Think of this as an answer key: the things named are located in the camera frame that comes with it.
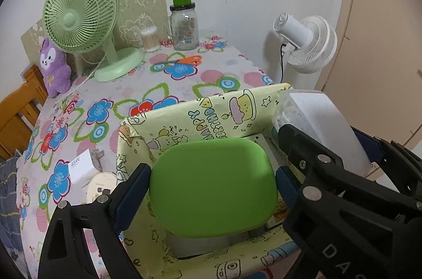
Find cream bear compact mirror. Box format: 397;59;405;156
87;172;117;203

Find green rounded pad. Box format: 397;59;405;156
149;138;277;238

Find white 45W charger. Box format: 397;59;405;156
69;149;102;187

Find white rectangular device box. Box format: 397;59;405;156
247;134;287;229

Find grey plaid pillow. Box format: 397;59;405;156
0;156;23;253

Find yellow cartoon paper box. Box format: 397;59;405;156
116;84;298;278

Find beige door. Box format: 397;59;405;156
317;0;421;150

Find floral tablecloth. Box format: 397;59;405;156
16;35;286;278

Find white box inside paper box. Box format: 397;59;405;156
166;231;250;259

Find white floor fan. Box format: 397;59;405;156
273;13;338;89

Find orange scissors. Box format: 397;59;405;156
157;55;202;66

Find purple plush bunny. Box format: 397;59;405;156
39;37;71;97

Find glass mason jar mug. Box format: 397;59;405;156
169;0;200;51

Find cotton swab container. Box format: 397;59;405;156
140;25;160;53

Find green desk fan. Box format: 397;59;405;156
43;0;145;82

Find beige patterned wall board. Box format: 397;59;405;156
21;0;170;73

